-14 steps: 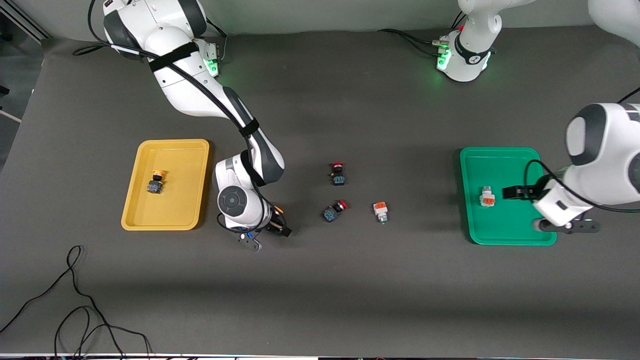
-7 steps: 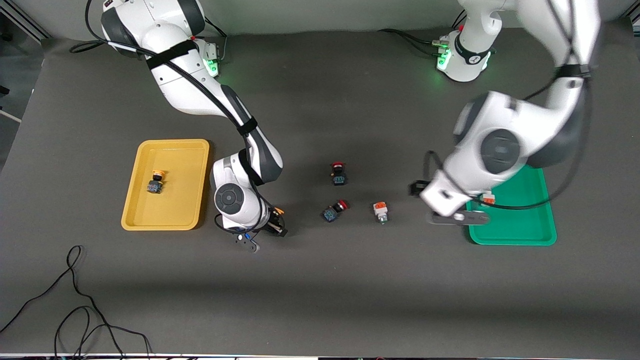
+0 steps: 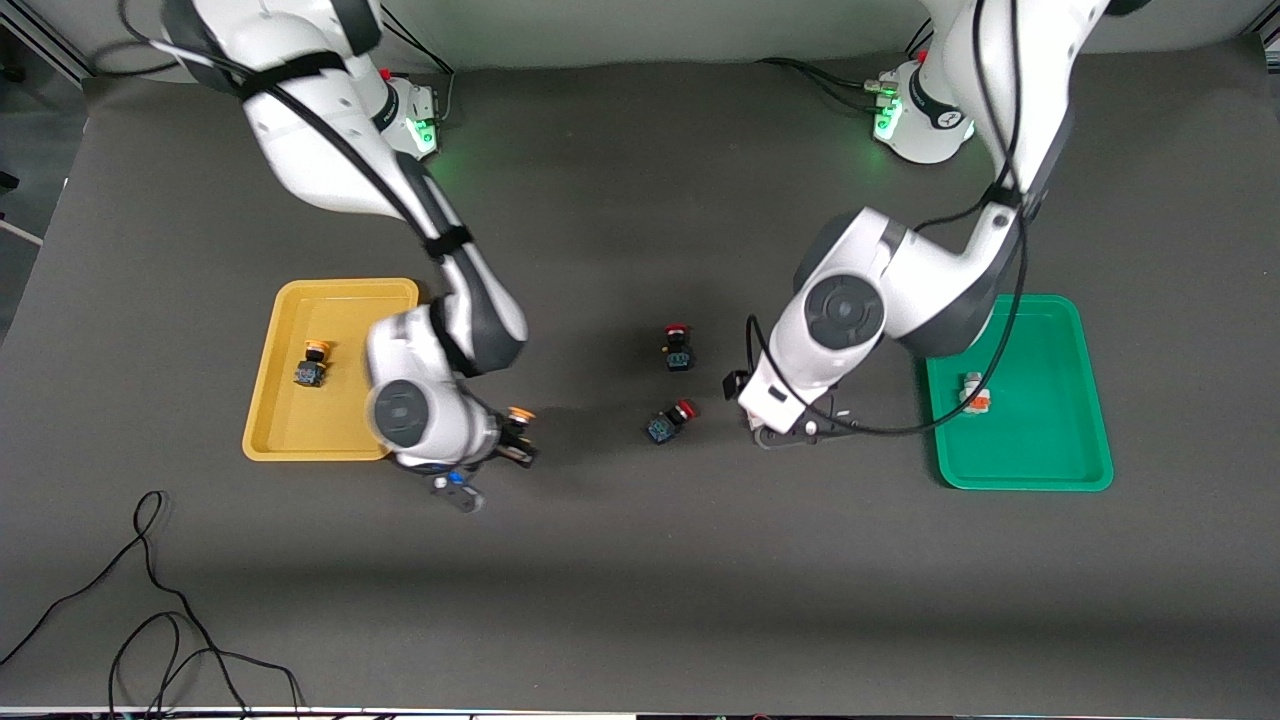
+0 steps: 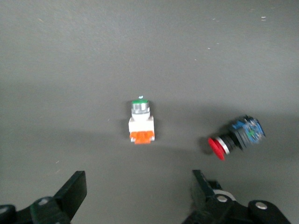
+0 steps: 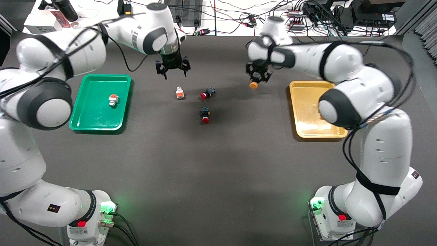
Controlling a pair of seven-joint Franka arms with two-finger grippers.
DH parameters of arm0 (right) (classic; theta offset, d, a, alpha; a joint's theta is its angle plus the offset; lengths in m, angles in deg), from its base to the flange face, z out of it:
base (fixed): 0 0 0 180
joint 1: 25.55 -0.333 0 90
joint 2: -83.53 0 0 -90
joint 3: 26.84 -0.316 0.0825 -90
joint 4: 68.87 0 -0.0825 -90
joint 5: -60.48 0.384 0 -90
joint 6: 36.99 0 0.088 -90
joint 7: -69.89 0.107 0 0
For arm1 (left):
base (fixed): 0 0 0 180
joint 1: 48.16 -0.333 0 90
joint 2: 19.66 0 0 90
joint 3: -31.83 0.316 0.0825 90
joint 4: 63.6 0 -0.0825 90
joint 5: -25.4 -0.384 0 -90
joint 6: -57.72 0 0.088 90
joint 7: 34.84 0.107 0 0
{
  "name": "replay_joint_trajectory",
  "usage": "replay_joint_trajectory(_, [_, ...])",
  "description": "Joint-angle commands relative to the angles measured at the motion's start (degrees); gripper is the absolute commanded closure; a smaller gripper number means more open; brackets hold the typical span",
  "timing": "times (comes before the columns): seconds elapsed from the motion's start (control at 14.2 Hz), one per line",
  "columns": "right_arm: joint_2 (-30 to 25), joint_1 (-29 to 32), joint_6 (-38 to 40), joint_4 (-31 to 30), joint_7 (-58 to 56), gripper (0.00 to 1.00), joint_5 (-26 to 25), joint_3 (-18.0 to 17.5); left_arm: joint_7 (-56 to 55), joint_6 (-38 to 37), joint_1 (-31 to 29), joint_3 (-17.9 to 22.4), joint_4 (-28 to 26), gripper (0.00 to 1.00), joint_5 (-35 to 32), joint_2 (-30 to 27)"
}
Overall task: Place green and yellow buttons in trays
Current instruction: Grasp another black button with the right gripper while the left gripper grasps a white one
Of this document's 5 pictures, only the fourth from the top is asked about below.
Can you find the green push button white body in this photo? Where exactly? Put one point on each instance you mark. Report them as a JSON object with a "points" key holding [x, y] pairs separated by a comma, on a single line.
{"points": [[141, 126]]}

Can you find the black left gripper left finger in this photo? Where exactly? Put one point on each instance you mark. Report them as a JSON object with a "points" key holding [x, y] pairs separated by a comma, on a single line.
{"points": [[70, 196]]}

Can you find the red push button blue base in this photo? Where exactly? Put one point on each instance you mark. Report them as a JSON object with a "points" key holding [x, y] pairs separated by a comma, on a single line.
{"points": [[243, 135]]}

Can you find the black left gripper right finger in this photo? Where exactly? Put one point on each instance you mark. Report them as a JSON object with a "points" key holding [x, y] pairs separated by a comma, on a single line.
{"points": [[201, 193]]}

